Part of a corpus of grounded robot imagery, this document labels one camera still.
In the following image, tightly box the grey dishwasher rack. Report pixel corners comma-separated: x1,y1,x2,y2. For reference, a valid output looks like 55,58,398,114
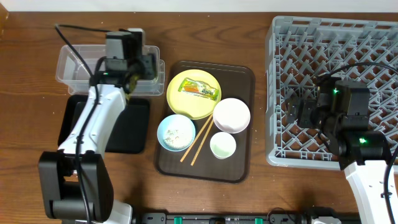
265,16,397,170

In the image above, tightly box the pile of rice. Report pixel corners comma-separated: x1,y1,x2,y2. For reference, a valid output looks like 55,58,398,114
164,129,190,149

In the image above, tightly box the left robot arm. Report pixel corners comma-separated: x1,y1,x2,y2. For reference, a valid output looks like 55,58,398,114
39,54,157,223

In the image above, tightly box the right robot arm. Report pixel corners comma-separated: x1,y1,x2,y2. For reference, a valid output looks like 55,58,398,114
286,77,397,223

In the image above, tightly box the light blue bowl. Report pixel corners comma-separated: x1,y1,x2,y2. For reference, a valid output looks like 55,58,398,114
157,114,196,152

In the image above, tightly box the yellow plate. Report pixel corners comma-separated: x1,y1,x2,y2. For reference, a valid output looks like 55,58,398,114
167,69,222,119

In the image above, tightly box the clear plastic waste bin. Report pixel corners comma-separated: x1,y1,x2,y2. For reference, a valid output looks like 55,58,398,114
55,45,165,96

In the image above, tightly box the pink white bowl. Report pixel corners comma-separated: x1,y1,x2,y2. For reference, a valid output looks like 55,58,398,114
213,98,251,134

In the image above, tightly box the black waste tray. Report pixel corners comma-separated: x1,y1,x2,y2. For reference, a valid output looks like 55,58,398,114
58,95,150,154

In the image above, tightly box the white green cup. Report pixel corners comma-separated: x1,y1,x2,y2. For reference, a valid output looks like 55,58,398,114
210,132,237,159

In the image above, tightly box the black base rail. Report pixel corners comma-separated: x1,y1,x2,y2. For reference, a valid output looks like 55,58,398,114
136,207,363,224

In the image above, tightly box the brown serving tray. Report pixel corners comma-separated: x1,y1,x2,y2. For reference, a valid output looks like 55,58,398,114
154,61,256,183

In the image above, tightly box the wooden chopstick left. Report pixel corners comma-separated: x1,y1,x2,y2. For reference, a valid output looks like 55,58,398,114
180,113,213,162

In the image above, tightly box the wooden chopstick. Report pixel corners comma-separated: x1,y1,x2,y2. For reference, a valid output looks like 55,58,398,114
190,116,213,166
180,113,213,162

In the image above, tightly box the green orange snack wrapper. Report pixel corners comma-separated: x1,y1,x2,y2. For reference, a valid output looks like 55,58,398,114
178,78,220,101

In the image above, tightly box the wooden chopstick right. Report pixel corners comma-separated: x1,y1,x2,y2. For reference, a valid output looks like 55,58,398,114
190,116,213,166

